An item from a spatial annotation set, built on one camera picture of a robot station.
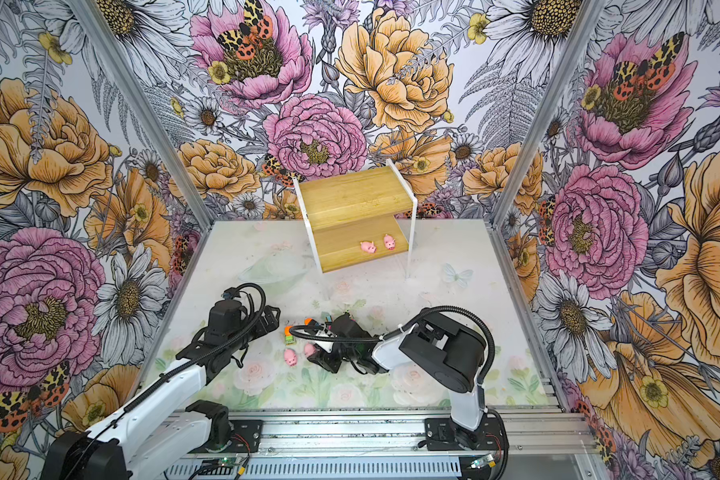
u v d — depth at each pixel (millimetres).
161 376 526
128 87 834
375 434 761
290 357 854
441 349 506
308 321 944
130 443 431
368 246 909
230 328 671
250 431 748
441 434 744
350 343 715
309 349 870
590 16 716
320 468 778
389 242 916
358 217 779
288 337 887
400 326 559
